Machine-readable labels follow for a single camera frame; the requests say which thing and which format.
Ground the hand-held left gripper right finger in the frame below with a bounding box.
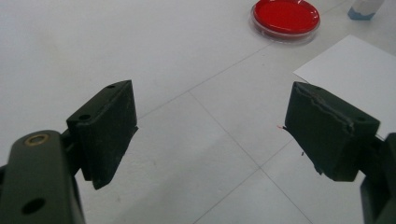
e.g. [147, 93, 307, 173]
[284, 81, 381, 183]

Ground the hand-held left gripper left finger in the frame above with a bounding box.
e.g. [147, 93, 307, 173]
[65, 79, 139, 190]

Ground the round red ink pad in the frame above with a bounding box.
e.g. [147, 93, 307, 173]
[248, 0, 321, 45]

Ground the white and blue stamp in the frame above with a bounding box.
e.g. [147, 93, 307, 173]
[346, 0, 386, 21]

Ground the white paper sheet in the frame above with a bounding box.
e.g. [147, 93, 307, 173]
[292, 34, 396, 139]

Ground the white table cover board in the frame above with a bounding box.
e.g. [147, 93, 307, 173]
[0, 0, 396, 224]

